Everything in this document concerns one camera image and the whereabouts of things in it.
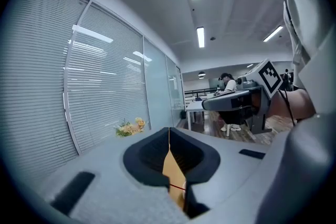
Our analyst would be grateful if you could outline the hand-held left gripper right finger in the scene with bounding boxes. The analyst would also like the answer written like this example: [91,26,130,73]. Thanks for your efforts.
[170,127,221,219]

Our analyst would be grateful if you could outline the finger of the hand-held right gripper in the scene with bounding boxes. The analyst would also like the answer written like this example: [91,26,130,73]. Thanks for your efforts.
[201,90,252,111]

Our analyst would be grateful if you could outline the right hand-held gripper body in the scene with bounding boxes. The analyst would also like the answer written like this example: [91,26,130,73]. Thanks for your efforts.
[236,58,284,135]

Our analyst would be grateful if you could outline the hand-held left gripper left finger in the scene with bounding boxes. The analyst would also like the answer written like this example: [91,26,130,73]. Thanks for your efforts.
[122,127,171,189]

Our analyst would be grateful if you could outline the person's right forearm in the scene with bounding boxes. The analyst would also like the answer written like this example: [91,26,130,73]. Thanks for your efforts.
[266,88,317,122]

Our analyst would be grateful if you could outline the black railing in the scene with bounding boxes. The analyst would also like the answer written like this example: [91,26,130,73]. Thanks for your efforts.
[184,87,219,103]

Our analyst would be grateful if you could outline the white table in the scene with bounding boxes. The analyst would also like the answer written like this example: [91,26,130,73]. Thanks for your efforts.
[185,99,219,124]

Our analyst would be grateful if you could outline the yellow flower bouquet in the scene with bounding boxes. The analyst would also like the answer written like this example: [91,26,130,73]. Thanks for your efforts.
[114,116,146,138]

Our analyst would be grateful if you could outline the long ceiling light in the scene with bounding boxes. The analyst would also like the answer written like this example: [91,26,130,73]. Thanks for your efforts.
[262,25,285,43]
[196,26,205,49]

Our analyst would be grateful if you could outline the glass partition panel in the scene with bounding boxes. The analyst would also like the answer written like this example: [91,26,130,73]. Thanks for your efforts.
[143,38,186,129]

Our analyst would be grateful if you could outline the white window blinds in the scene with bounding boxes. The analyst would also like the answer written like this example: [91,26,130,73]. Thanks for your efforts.
[0,0,150,182]

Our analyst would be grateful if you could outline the black cable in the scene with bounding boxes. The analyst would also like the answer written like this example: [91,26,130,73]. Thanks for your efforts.
[277,89,297,127]

